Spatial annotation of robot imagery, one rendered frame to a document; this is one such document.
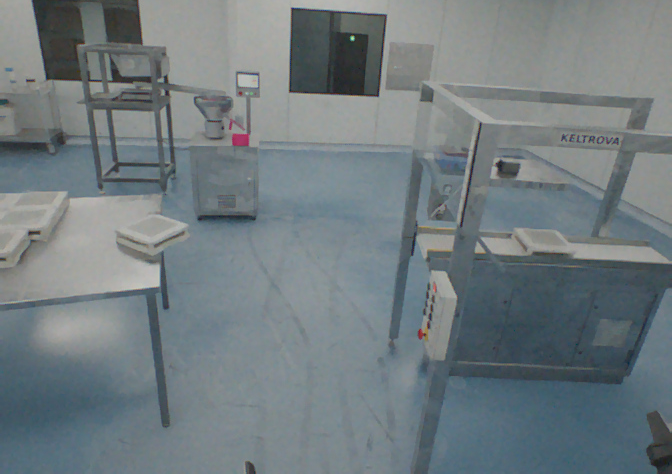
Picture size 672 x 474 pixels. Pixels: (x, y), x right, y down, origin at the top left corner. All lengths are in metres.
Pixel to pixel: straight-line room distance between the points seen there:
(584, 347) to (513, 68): 5.66
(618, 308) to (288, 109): 5.41
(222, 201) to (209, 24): 3.22
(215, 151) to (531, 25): 5.42
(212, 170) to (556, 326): 3.12
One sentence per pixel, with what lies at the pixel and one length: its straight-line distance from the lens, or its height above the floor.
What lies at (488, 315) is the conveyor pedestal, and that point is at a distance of 2.69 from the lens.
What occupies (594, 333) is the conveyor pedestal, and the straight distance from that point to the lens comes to 3.00.
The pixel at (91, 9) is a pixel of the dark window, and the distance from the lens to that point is 7.38.
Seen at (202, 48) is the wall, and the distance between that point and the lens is 7.08.
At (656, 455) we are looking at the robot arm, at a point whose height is 1.28.
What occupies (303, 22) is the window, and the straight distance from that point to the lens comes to 7.04.
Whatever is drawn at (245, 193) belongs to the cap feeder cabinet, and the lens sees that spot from 4.48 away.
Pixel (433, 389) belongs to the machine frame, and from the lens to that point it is 1.91.
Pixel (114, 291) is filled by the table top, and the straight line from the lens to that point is 2.07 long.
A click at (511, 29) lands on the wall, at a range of 7.91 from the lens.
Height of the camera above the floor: 1.87
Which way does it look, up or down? 24 degrees down
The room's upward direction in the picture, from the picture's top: 4 degrees clockwise
